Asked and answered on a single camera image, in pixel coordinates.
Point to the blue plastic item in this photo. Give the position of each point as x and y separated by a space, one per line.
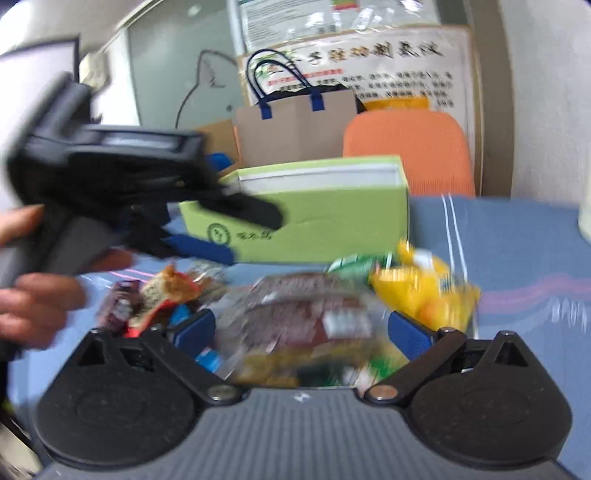
218 162

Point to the dark framed screen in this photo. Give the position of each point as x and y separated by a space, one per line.
46 60

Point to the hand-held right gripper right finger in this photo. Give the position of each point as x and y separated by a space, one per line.
408 334

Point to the red snack packet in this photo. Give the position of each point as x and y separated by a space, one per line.
166 288

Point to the yellow snack packet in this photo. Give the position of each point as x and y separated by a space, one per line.
425 290

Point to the orange chair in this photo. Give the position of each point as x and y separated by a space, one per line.
406 147

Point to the wall poster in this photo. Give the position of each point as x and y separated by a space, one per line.
392 60

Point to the green snack packet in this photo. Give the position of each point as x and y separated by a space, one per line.
355 265

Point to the white object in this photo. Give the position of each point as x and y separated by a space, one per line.
585 217

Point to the blue snack packet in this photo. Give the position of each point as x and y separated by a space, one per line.
179 316

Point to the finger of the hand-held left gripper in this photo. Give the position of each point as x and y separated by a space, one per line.
249 210
203 249

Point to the purple snack packet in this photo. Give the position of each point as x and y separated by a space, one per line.
119 307

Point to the brown cardboard box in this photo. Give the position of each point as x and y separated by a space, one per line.
217 136

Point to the clear bag of red dates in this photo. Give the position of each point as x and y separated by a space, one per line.
300 314

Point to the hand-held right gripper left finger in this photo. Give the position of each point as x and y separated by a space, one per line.
196 328

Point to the person's left hand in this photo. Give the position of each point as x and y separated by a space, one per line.
37 304

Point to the white laminated notice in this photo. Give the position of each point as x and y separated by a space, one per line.
295 18

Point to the light green cardboard box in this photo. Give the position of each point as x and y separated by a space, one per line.
332 221

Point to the blue printed tablecloth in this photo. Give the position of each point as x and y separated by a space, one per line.
508 240

